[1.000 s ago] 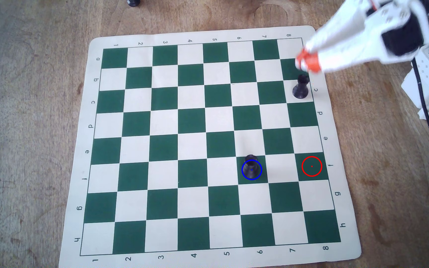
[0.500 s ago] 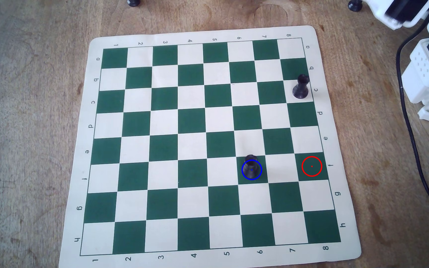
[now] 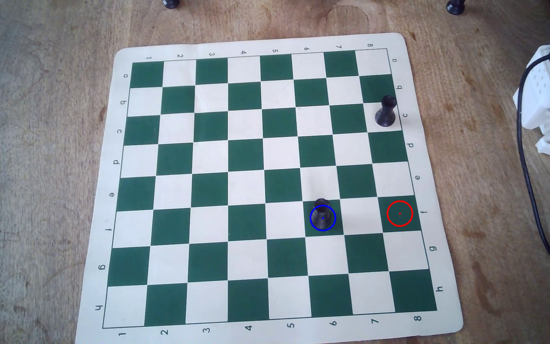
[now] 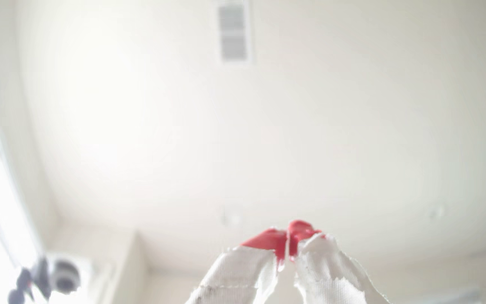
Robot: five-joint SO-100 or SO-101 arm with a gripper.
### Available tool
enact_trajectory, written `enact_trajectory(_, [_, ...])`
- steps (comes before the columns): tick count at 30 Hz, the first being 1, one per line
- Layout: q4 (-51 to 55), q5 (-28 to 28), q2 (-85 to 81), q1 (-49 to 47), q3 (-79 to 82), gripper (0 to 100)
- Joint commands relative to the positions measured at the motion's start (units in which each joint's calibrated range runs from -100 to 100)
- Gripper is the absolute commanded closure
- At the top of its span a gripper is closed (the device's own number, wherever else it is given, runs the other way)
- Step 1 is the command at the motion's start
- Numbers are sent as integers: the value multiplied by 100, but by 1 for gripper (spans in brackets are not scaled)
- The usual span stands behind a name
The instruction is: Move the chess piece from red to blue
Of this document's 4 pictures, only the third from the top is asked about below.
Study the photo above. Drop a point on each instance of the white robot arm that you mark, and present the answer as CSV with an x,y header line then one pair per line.
x,y
545,91

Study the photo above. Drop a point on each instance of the black chess pawn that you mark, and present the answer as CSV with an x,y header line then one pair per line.
x,y
322,214
386,113

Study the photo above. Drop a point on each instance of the green and white chess mat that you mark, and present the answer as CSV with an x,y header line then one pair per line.
x,y
237,191

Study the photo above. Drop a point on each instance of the black chess piece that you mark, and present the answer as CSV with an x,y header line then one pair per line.
x,y
171,3
455,6

